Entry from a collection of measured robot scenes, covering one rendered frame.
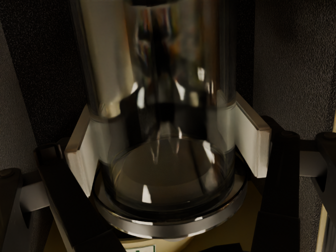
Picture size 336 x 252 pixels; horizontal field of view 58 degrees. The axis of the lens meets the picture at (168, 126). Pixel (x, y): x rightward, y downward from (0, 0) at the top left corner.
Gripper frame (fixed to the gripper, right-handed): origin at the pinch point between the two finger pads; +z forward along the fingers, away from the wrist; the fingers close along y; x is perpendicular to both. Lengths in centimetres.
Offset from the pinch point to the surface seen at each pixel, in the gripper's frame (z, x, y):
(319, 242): 0.9, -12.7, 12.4
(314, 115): 2.5, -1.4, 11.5
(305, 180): 2.7, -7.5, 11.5
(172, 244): 2.9, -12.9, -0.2
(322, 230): 0.9, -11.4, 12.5
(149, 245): 1.7, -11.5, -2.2
